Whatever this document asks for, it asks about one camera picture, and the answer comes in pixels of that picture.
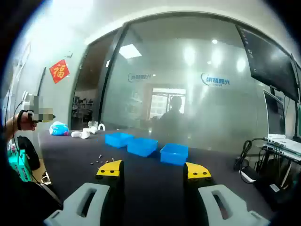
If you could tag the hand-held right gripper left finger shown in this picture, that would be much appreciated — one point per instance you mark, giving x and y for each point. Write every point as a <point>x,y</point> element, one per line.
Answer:
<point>110,200</point>

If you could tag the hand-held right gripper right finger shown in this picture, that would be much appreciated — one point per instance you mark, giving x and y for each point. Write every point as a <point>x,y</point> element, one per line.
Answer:
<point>192,202</point>

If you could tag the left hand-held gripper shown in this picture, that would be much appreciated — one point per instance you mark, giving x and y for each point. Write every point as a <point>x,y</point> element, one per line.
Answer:
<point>26,97</point>

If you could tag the group of metal fasteners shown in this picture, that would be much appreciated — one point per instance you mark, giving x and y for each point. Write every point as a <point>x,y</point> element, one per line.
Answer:
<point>100,155</point>

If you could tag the blue plastic bin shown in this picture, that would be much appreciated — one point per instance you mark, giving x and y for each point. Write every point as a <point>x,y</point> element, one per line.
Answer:
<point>174,154</point>
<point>142,147</point>
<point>118,139</point>

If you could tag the person's left hand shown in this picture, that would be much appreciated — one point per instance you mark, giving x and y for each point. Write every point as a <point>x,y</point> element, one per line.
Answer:
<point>28,124</point>

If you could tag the blue white tissue pack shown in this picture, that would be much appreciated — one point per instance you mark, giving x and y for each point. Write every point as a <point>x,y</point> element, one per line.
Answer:
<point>58,129</point>

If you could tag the black backpack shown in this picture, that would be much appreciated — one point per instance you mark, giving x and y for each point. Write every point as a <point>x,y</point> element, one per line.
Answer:
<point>28,150</point>

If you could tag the shelf with items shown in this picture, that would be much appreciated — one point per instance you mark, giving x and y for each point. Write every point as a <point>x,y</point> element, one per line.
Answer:
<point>82,104</point>

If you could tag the white plastic object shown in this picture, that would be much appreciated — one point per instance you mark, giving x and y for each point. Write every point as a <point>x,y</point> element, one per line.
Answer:
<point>90,130</point>
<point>81,134</point>

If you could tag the green box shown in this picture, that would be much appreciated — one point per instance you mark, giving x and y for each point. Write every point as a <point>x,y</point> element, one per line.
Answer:
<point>20,164</point>

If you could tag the clear glass mug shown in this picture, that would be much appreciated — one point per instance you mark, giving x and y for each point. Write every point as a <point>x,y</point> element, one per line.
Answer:
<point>92,123</point>

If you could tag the white tape roll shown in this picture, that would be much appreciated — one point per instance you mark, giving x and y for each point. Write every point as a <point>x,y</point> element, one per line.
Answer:
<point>98,127</point>

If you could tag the person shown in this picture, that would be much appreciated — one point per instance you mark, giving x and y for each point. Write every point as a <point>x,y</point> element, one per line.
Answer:
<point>171,120</point>
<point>23,202</point>

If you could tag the person at right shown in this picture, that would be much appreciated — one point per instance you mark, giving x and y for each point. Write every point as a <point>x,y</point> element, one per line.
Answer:
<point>23,202</point>

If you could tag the white electronic device with ports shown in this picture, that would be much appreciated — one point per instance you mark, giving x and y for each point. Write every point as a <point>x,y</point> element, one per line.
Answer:
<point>284,144</point>

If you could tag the open laptop screen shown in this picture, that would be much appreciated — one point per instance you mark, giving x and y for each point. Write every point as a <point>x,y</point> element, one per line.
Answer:
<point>274,115</point>

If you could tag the large black monitor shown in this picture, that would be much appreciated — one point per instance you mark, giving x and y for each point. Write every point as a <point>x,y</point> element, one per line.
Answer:
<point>268,68</point>

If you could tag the red diamond wall decoration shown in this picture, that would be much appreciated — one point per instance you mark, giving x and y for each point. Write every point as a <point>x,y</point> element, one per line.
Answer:
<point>59,71</point>

